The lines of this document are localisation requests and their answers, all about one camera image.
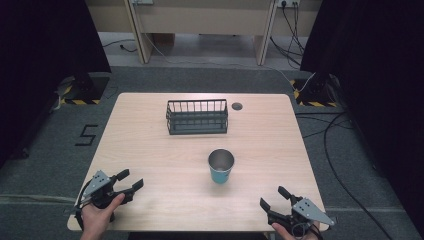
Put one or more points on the blue metal cup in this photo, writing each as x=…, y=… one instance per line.
x=221, y=166

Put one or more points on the beige wooden desk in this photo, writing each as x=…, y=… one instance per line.
x=203, y=18

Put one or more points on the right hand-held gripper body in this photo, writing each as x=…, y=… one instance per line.
x=301, y=213

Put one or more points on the white wall power outlet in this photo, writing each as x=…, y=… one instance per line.
x=288, y=2

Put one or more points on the person's right hand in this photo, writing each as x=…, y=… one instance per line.
x=290, y=233

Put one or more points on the person's left hand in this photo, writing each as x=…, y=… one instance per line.
x=98, y=216

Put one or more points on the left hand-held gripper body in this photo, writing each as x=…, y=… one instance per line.
x=100, y=188

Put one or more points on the dark curtain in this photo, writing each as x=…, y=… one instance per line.
x=376, y=83
x=40, y=66

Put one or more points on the black stand base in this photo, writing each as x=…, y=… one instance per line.
x=315, y=91
x=88, y=87

